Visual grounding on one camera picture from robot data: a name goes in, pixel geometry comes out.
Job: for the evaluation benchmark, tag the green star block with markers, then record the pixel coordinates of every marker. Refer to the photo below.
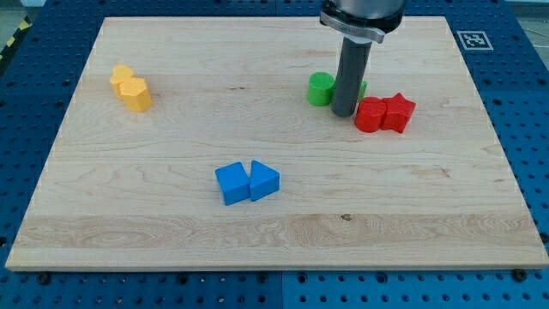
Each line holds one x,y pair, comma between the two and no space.
362,90

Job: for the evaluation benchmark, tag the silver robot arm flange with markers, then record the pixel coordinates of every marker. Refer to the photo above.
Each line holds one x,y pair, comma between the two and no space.
363,21

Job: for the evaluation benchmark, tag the red star block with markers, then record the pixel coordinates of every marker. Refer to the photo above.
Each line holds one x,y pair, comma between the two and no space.
399,110

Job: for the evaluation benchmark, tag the blue triangle block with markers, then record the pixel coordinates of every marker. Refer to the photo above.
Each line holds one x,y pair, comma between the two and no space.
264,181

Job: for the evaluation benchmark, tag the blue cube block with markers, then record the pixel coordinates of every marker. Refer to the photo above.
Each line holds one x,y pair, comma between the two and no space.
234,183

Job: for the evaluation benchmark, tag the wooden board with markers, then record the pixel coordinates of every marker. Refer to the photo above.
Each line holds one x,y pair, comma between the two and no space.
189,144

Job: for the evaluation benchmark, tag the green cylinder block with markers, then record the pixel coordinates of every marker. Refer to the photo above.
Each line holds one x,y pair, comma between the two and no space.
320,88

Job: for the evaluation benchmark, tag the red cylinder block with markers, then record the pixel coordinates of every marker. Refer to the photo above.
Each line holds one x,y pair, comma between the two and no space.
370,114

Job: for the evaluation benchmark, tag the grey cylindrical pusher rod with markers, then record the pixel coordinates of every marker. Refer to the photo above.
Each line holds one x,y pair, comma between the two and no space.
351,69

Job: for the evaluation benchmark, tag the yellow hexagon block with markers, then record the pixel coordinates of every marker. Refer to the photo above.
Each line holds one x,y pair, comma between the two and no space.
135,94

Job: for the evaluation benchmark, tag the yellow heart block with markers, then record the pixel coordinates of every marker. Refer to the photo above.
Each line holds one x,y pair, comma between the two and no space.
120,73

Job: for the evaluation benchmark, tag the white fiducial marker tag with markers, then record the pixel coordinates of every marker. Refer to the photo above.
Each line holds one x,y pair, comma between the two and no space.
474,40

